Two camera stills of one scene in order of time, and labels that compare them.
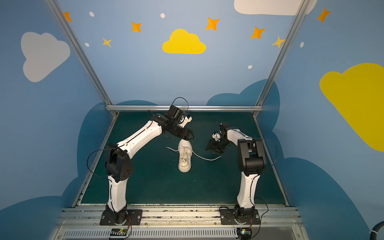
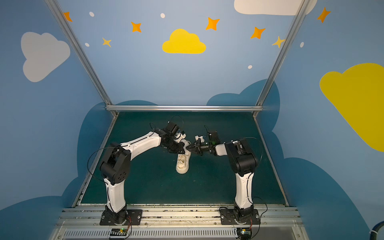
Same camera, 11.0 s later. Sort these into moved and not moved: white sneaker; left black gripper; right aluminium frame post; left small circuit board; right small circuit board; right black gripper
Moved: left black gripper; right black gripper
Not moved: right small circuit board; white sneaker; left small circuit board; right aluminium frame post
